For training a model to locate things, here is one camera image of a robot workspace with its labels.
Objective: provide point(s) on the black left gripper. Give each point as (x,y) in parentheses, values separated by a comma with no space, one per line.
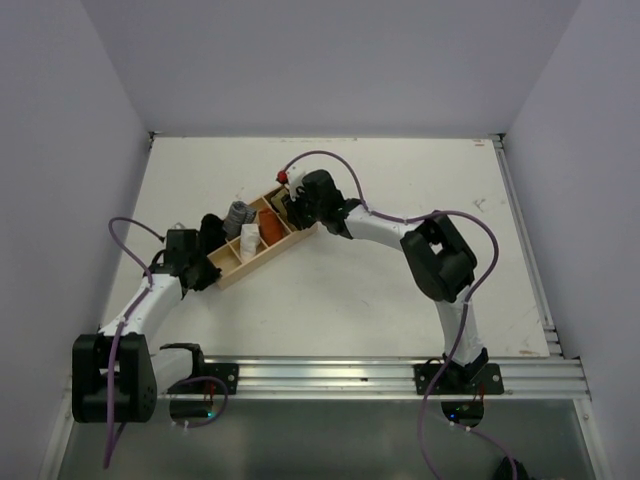
(211,275)

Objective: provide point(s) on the orange rolled cloth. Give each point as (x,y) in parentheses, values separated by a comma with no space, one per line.
(270,226)

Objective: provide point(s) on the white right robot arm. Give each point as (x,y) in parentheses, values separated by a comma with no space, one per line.
(440,261)

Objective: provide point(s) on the black object bottom corner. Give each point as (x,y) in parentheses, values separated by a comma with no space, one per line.
(510,471)

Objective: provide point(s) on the wooden divided organizer box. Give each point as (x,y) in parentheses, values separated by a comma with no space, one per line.
(228,257)

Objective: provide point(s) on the olive and cream underwear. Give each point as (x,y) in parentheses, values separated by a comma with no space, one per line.
(277,202)

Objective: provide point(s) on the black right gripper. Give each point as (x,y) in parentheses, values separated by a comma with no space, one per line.
(293,206)

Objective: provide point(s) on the black rolled cloth near compartment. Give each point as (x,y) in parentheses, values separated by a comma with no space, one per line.
(212,234)

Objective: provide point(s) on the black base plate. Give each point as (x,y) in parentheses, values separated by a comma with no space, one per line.
(215,377)
(455,381)

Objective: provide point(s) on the aluminium front rail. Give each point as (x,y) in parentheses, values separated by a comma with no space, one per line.
(395,378)

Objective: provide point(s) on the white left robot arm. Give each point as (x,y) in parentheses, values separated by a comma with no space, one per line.
(113,369)

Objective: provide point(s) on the grey striped rolled cloth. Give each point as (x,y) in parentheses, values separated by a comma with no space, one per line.
(239,213)

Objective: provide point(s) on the white rolled cloth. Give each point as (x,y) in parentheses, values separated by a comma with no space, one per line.
(249,241)

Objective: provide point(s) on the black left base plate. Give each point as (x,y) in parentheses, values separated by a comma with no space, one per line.
(215,377)

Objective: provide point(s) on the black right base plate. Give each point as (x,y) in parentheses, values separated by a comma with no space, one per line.
(455,381)

